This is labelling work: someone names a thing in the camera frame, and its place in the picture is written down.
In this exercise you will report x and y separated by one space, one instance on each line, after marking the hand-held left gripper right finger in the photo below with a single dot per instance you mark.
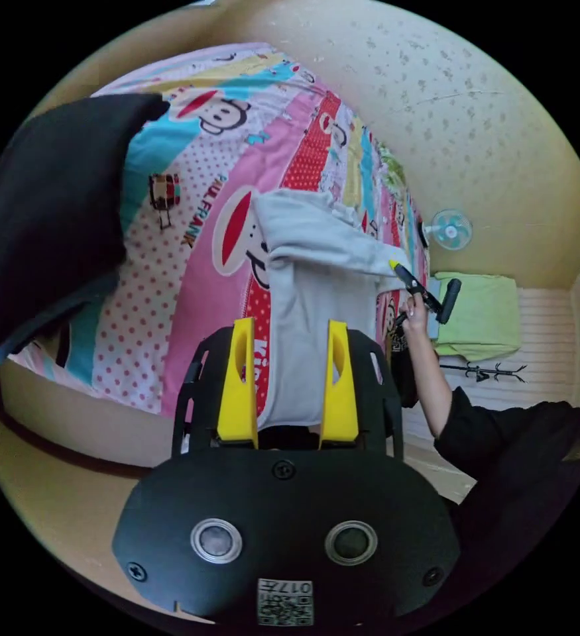
339 397

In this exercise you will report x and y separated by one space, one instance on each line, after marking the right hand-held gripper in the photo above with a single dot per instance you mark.
419 290

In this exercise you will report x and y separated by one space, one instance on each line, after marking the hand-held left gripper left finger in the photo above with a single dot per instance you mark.
237 392

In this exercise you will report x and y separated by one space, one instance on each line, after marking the white long sleeve shirt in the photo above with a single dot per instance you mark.
319 308

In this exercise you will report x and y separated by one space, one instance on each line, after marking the person's right forearm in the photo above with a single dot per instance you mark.
431 377

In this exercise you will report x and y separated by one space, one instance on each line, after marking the person's right hand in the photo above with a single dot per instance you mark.
415 315

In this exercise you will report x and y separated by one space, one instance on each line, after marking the light green cloth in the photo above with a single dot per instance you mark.
483 318

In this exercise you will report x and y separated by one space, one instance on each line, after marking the bed with cartoon printed sheet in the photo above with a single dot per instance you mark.
160 308

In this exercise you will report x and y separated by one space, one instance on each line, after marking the black coat rack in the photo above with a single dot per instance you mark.
483 376

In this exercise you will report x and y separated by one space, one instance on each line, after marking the person's body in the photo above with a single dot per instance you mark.
508 447

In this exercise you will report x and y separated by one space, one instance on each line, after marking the pile of dark clothes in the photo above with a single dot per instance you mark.
46 208

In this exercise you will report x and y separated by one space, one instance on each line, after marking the wall fan with blue blades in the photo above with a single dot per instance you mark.
451 231

